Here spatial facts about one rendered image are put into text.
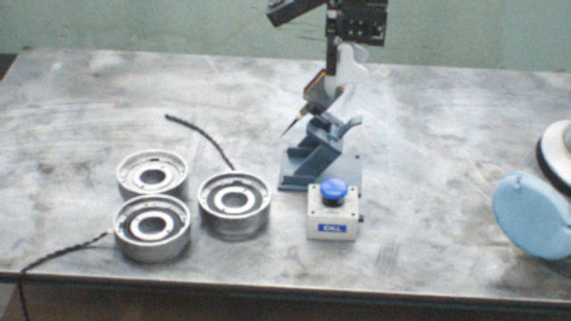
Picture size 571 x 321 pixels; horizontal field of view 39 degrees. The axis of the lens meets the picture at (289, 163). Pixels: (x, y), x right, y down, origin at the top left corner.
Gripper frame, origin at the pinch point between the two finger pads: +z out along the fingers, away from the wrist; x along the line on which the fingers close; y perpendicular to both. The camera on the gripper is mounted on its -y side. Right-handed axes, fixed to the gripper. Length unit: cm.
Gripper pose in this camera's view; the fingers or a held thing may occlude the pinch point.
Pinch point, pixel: (328, 85)
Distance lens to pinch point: 115.8
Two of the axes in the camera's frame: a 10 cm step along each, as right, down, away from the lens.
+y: 10.0, 0.8, -0.6
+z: -0.3, 8.0, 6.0
